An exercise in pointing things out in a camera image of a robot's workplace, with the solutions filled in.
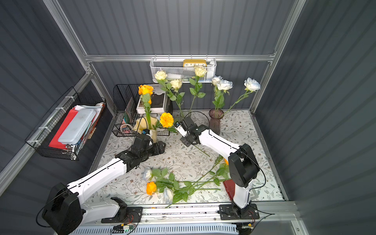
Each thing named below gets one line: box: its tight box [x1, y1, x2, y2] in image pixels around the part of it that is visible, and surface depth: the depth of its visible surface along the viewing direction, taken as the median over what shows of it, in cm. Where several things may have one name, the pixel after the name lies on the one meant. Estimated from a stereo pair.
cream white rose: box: [154, 70, 186, 114], surface depth 85 cm
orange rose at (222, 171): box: [209, 154, 232, 187], surface depth 88 cm
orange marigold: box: [159, 112, 175, 128], surface depth 71 cm
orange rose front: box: [145, 181, 157, 196], surface depth 81 cm
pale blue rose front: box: [163, 187, 174, 205], surface depth 77 cm
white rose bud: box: [166, 78, 186, 118], surface depth 88 cm
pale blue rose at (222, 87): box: [211, 79, 234, 111], surface depth 89 cm
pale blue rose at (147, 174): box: [142, 168, 153, 182], surface depth 84 cm
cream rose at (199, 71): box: [188, 65, 208, 114], surface depth 86 cm
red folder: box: [48, 107, 79, 150], surface depth 71 cm
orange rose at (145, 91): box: [138, 84, 154, 130], surface depth 80 cm
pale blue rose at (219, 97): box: [211, 75, 225, 111], surface depth 90 cm
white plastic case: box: [57, 108, 97, 145], surface depth 71 cm
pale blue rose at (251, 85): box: [223, 77, 261, 117], surface depth 75 cm
